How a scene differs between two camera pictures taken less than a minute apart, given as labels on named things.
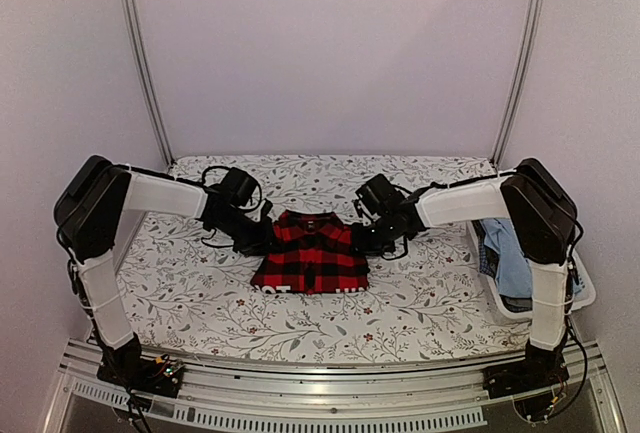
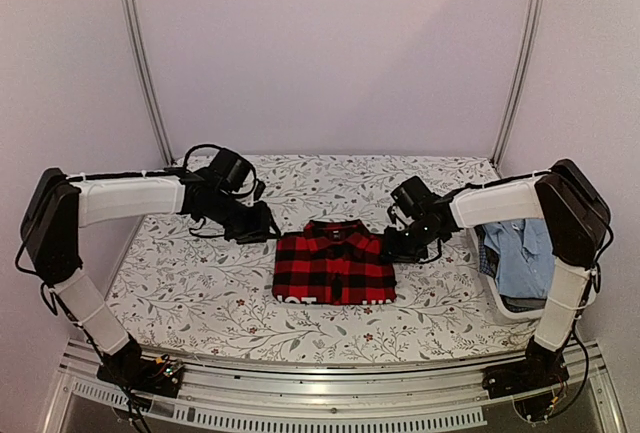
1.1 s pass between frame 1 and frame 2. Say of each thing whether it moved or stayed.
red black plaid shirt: moved
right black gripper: moved
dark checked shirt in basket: stayed
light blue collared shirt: stayed
